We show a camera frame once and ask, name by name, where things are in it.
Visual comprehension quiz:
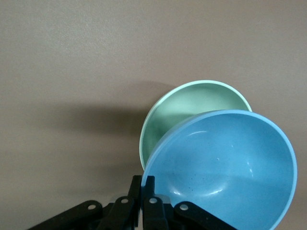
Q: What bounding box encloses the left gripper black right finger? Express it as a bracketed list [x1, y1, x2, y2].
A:
[142, 175, 174, 230]

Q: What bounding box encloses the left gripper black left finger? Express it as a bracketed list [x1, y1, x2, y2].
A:
[97, 175, 142, 230]

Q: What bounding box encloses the blue bowl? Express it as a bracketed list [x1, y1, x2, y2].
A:
[141, 109, 298, 230]

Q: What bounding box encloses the green bowl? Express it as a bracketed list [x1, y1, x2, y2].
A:
[139, 80, 253, 171]

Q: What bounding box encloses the brown table cover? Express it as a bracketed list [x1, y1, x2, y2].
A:
[0, 0, 307, 230]

